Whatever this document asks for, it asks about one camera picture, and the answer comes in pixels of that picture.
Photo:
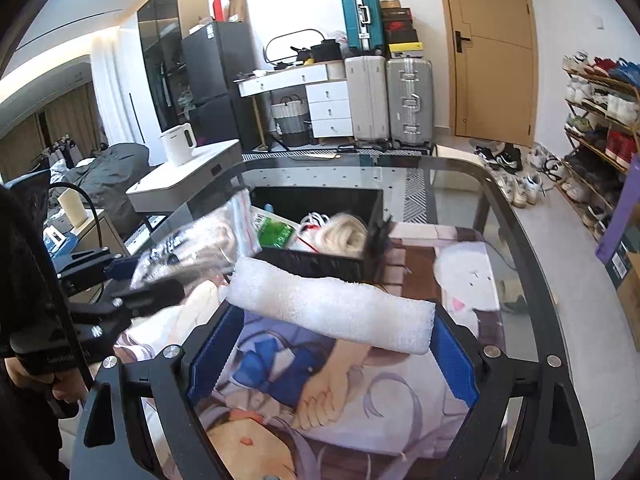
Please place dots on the woven laundry basket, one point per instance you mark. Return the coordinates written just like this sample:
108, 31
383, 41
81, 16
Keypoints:
292, 118

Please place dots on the black storage box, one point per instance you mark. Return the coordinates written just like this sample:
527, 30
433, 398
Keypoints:
354, 235

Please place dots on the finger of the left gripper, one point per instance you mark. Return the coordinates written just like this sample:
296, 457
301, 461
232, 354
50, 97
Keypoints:
93, 267
120, 309

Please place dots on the white dressing desk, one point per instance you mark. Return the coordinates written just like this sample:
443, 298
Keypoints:
323, 86

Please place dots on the teal suitcase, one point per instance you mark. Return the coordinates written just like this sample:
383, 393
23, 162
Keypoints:
364, 26

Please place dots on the dark grey beanbag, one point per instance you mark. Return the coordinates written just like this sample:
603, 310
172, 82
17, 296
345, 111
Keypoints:
108, 178

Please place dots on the green white medicine sachet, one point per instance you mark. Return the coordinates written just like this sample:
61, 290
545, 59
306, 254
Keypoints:
271, 232

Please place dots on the white electric kettle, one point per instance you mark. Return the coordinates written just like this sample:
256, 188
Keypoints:
179, 143

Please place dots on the black refrigerator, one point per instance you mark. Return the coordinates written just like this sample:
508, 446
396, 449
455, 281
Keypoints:
216, 56

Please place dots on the oval vanity mirror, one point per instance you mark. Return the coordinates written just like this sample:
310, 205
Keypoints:
284, 48

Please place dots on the open cardboard box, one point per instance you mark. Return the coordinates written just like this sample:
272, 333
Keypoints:
618, 249

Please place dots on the white foam sheet roll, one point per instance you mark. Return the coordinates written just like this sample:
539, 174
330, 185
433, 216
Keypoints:
341, 310

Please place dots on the white suitcase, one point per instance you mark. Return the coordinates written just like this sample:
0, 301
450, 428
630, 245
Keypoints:
367, 94

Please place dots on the stacked shoe boxes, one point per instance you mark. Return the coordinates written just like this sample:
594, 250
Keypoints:
401, 37

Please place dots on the grey white side table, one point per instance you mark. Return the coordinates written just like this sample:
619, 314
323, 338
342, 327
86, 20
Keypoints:
167, 187

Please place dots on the black glass cabinet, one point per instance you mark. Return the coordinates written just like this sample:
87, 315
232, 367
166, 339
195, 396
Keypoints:
163, 24

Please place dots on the wooden shoe rack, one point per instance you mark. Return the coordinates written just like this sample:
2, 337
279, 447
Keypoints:
603, 130

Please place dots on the tan wooden door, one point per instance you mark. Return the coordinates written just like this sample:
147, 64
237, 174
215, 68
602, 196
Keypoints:
493, 69

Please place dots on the silver suitcase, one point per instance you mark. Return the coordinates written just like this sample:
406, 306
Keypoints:
410, 94

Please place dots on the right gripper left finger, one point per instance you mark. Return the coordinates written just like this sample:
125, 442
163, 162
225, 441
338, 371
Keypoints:
113, 440

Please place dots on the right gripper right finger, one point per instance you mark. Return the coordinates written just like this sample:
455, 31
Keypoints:
550, 439

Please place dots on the red-seal zip bag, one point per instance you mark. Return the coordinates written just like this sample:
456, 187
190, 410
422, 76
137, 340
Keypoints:
305, 238

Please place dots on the person's left hand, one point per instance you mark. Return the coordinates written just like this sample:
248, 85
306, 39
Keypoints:
66, 386

